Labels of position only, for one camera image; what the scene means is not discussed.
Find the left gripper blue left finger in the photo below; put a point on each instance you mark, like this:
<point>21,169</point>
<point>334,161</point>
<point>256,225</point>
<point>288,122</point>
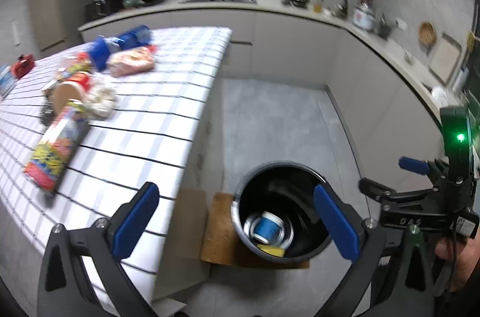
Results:
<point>130,220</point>

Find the black microwave oven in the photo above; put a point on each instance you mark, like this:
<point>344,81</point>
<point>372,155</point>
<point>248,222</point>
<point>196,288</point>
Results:
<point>99,9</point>

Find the yellow green drink can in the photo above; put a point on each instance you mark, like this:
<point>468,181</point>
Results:
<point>72,64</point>

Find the lower counter cabinets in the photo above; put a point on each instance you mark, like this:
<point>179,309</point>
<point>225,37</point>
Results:
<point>384,103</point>

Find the beige cutting board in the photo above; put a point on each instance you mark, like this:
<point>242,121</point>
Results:
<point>444,58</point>

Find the blue pepsi can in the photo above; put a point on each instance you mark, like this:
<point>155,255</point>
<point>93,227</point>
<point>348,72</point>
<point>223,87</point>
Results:
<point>136,37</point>

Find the yellow red portrait can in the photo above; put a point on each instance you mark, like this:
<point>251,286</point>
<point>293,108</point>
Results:
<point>51,156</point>

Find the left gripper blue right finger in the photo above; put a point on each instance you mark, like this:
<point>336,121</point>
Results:
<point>341,220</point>

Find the person right hand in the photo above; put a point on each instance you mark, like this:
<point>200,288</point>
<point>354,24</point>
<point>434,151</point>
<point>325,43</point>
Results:
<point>464,258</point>

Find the white paper ball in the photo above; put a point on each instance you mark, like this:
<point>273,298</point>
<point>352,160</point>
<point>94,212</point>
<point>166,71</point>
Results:
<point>100,101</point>

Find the yellow sponge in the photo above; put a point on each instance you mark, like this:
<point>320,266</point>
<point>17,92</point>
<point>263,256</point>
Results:
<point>275,251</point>

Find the small white bowl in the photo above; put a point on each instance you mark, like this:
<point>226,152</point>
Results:
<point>408,57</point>

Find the white plate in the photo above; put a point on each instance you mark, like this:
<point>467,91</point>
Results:
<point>440,97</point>

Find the small red pot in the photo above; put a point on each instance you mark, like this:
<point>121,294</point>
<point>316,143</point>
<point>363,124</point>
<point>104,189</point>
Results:
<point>22,66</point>

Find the black utensil holder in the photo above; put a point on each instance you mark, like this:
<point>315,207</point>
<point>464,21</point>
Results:
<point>385,27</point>

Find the black trash bucket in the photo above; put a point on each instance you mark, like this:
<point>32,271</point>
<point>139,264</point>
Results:
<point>285,189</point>

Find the dark pine cone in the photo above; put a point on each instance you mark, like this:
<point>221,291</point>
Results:
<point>47,114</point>

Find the beige refrigerator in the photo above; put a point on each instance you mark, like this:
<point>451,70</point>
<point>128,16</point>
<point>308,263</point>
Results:
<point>55,24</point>

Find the white blue tissue canister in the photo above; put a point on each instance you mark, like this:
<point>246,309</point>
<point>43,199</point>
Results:
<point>7,81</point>

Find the round bamboo basket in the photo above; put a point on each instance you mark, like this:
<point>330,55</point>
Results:
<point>427,36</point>

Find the yellow oil bottle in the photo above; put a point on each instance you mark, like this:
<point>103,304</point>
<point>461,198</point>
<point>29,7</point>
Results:
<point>318,6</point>

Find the pink snack packet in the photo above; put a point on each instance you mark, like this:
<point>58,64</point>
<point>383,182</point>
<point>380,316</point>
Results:
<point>129,62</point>

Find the white blue paper cup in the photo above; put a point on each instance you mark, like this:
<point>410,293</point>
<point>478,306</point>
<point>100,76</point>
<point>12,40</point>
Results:
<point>267,229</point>

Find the red paper cup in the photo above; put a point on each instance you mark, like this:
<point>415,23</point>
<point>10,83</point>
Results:
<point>75,87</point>

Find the white rice cooker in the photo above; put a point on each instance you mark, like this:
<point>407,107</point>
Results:
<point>364,15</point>

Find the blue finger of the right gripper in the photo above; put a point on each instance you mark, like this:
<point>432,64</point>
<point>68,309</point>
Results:
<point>416,166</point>

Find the dark wine bottle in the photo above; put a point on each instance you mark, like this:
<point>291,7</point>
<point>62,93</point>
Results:
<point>341,10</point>

